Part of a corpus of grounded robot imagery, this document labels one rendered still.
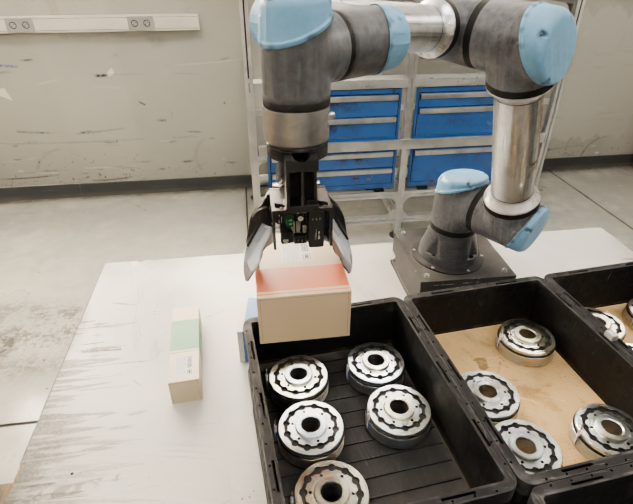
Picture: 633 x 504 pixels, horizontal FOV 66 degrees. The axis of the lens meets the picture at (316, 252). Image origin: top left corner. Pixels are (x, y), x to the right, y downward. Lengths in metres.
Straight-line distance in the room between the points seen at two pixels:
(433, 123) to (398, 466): 2.24
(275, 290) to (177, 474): 0.46
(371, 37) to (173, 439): 0.78
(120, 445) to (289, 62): 0.77
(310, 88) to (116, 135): 3.15
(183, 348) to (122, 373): 0.15
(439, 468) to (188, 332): 0.61
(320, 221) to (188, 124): 2.99
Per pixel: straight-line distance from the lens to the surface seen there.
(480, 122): 2.92
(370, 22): 0.59
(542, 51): 0.88
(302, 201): 0.55
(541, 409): 0.94
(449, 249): 1.25
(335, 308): 0.63
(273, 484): 0.66
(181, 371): 1.05
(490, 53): 0.91
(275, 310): 0.62
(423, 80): 2.70
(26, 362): 2.45
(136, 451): 1.02
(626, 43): 4.34
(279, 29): 0.52
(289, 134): 0.54
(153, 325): 1.28
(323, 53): 0.53
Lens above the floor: 1.48
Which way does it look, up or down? 32 degrees down
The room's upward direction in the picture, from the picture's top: straight up
